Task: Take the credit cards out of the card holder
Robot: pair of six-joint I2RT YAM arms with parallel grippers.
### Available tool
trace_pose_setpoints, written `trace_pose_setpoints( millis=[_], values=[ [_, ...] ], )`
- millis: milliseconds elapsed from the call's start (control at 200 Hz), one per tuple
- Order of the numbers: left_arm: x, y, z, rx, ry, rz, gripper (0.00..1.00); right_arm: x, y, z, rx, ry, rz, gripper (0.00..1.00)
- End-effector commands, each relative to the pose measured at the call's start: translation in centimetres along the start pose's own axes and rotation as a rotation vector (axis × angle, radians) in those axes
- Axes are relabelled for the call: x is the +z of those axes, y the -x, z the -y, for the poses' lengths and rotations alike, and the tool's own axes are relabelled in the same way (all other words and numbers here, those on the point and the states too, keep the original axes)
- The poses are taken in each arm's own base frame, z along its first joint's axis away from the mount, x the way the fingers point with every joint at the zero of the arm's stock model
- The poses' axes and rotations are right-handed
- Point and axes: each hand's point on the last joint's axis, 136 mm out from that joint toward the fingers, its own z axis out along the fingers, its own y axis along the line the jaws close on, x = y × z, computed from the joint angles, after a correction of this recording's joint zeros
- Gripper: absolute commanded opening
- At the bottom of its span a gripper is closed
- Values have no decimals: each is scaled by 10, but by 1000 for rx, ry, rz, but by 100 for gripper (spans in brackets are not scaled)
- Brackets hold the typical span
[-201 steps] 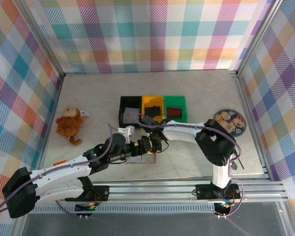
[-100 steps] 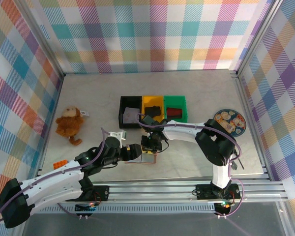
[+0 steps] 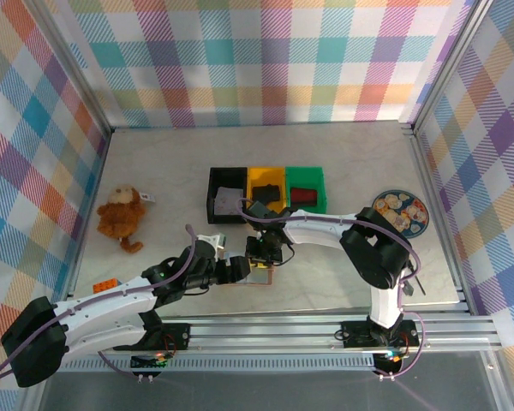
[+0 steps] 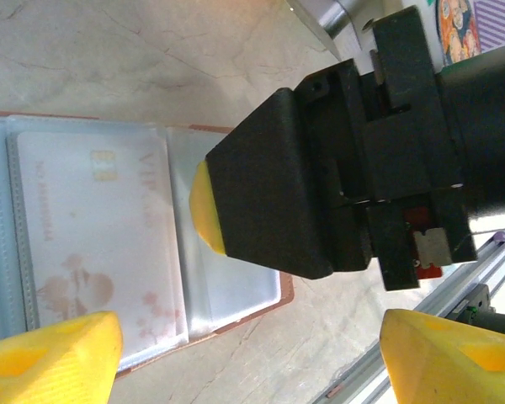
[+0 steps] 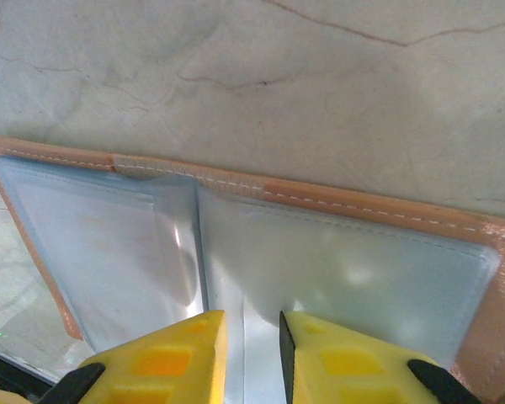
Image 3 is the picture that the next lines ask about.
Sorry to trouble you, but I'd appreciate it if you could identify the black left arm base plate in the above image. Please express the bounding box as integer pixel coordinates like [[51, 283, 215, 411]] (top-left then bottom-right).
[[112, 323, 193, 353]]

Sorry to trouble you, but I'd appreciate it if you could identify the yellow plastic bin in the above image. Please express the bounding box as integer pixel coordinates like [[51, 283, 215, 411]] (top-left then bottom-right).
[[245, 165, 290, 215]]

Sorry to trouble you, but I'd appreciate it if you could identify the black plastic bin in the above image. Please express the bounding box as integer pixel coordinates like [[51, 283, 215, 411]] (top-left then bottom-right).
[[206, 166, 249, 225]]

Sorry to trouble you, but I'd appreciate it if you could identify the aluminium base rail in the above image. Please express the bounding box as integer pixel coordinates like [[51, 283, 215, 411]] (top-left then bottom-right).
[[28, 313, 503, 357]]

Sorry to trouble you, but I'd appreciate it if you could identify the grey slotted cable duct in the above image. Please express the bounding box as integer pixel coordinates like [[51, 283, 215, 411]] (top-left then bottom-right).
[[51, 355, 380, 372]]

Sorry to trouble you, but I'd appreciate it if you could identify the tan leather card holder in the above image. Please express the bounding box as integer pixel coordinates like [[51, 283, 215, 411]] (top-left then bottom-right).
[[222, 265, 278, 289]]

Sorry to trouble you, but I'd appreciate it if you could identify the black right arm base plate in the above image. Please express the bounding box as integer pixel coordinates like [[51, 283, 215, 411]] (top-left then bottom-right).
[[340, 319, 421, 349]]

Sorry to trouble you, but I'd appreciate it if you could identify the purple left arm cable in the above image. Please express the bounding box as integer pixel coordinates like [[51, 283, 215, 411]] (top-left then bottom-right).
[[0, 223, 197, 384]]

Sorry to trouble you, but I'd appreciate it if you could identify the green plastic bin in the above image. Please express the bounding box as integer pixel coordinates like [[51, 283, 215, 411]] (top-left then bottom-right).
[[284, 165, 329, 216]]

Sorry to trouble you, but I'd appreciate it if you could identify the pale purple card stack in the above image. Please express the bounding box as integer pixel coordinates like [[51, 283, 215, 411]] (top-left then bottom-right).
[[213, 186, 245, 215]]

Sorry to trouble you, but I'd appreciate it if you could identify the aluminium frame post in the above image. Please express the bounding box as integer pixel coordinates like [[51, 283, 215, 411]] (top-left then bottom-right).
[[404, 0, 494, 134], [23, 0, 113, 134]]

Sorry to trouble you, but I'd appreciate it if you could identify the black card stack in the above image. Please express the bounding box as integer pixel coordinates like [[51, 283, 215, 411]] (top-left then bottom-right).
[[251, 182, 282, 204]]

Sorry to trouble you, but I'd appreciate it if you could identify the round cartoon print plate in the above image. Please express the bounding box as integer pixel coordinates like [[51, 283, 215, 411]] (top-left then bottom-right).
[[371, 189, 430, 239]]

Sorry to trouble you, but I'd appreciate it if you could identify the red card stack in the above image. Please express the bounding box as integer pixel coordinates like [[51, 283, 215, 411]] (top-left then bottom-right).
[[290, 187, 319, 206]]

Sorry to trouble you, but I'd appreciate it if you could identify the aluminium side rail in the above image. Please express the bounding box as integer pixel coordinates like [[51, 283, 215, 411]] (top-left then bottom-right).
[[409, 122, 472, 313], [59, 128, 112, 322]]

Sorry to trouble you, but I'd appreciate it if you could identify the small circuit board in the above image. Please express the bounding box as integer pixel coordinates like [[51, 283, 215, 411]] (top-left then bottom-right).
[[373, 349, 407, 374], [129, 353, 173, 372]]

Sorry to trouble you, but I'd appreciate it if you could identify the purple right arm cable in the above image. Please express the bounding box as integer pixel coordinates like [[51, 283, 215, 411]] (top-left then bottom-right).
[[237, 197, 432, 380]]

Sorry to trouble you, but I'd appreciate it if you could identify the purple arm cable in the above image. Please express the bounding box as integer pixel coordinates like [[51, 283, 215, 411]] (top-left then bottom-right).
[[237, 197, 432, 380], [0, 223, 197, 384]]

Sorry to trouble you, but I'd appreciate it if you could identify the brown plush monkey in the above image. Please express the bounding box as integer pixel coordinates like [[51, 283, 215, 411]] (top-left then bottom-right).
[[96, 183, 156, 254]]

